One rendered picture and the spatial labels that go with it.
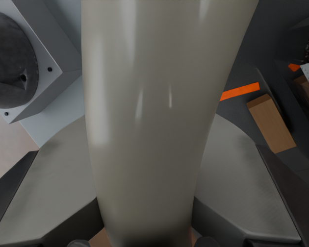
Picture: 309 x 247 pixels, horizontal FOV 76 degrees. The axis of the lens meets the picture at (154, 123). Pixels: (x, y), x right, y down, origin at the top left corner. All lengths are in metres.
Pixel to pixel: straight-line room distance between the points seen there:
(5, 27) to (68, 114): 0.23
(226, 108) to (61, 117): 0.97
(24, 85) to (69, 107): 0.14
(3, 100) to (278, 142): 1.19
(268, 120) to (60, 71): 1.03
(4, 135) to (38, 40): 2.04
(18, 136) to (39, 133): 1.63
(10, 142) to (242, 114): 2.11
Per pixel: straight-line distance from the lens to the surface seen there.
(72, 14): 0.51
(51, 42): 0.46
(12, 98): 0.47
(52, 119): 0.61
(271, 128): 1.23
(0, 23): 0.47
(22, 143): 2.31
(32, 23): 0.47
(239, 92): 1.26
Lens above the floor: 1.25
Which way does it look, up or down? 63 degrees down
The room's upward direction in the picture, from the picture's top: 139 degrees counter-clockwise
